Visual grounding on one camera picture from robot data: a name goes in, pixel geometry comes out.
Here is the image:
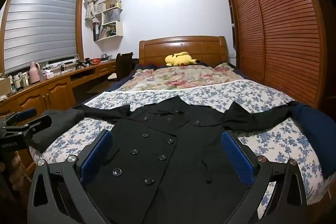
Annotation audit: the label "black buttoned coat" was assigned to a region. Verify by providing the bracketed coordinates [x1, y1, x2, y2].
[72, 95, 298, 224]

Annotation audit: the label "wooden window frame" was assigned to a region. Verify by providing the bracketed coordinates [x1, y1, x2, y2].
[0, 0, 86, 75]

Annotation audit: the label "navy blue clothing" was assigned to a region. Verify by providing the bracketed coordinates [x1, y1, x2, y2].
[293, 103, 336, 180]

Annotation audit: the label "dark grey folded clothing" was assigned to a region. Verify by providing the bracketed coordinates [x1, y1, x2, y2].
[28, 109, 85, 153]

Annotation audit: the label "wooden desk with cabinets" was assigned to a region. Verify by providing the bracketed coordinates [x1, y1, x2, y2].
[0, 60, 117, 125]

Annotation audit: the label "wooden bed headboard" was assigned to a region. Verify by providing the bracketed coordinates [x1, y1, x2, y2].
[139, 36, 228, 67]

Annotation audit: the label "white wall shelf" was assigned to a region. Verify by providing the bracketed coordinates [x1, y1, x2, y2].
[92, 0, 124, 42]

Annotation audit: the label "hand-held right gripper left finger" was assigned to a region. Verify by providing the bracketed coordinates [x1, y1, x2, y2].
[27, 130, 113, 224]

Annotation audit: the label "pink floral quilt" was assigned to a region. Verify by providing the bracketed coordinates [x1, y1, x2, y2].
[115, 63, 252, 93]

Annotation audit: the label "wooden slatted wardrobe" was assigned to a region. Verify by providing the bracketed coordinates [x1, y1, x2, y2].
[222, 0, 336, 111]

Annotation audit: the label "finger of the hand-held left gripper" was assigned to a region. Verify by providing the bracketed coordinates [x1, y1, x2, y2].
[5, 115, 52, 136]
[0, 108, 37, 127]

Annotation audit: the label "grey paper bag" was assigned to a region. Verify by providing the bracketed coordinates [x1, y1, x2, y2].
[102, 9, 121, 25]

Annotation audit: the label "pink kettle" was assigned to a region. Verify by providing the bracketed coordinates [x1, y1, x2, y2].
[29, 61, 41, 83]

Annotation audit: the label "dark chair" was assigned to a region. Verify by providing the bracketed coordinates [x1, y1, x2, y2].
[108, 53, 134, 82]

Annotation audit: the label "black binders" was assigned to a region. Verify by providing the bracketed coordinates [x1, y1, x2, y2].
[93, 22, 101, 41]

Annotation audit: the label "group of white bottles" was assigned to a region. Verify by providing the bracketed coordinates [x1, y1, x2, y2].
[9, 72, 30, 90]

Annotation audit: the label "yellow plush toy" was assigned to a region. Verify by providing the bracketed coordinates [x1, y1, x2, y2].
[165, 51, 200, 67]

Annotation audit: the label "grey window blind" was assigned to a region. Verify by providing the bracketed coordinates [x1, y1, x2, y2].
[4, 0, 79, 73]

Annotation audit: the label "black gadget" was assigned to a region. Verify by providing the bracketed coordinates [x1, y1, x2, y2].
[75, 59, 93, 69]

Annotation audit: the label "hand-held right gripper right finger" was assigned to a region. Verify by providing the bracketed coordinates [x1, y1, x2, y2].
[221, 130, 307, 224]

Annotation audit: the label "person's left hand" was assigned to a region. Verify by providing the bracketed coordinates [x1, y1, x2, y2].
[8, 151, 25, 191]

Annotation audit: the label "blue floral blanket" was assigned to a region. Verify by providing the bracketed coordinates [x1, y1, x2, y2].
[29, 80, 328, 224]

